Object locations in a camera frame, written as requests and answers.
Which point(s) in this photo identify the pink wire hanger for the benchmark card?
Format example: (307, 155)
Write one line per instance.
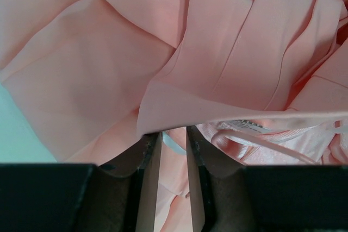
(263, 143)

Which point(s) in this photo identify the pink pleated skirt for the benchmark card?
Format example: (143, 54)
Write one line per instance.
(92, 76)

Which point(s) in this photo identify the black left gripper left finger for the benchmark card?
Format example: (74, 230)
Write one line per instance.
(135, 174)

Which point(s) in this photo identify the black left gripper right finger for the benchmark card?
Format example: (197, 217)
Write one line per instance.
(216, 186)

